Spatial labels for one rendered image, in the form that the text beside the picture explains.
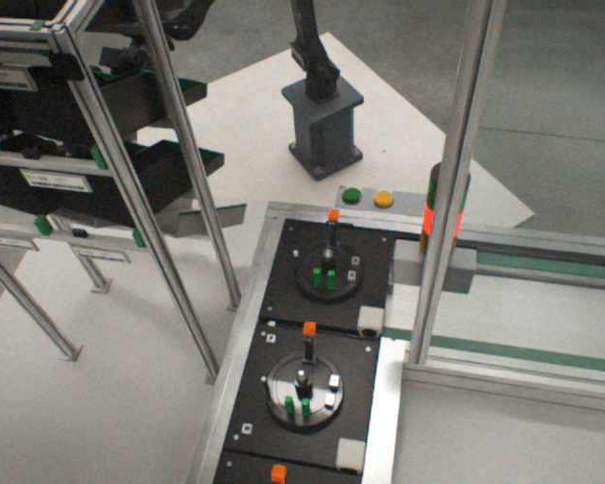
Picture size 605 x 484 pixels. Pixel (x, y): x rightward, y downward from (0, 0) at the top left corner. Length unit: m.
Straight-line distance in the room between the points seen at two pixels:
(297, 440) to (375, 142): 0.85
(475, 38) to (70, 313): 1.09
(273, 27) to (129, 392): 2.69
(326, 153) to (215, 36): 2.22
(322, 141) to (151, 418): 0.73
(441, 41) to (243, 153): 2.04
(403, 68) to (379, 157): 1.73
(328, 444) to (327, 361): 0.14
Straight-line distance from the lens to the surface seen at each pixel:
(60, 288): 1.46
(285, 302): 1.16
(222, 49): 3.49
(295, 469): 1.04
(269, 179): 1.52
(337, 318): 1.14
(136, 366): 1.29
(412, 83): 3.16
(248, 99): 1.76
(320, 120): 1.37
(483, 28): 0.58
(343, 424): 1.06
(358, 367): 1.10
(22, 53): 0.67
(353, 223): 1.28
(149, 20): 0.79
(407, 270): 0.91
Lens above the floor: 1.97
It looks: 53 degrees down
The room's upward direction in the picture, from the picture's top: 7 degrees counter-clockwise
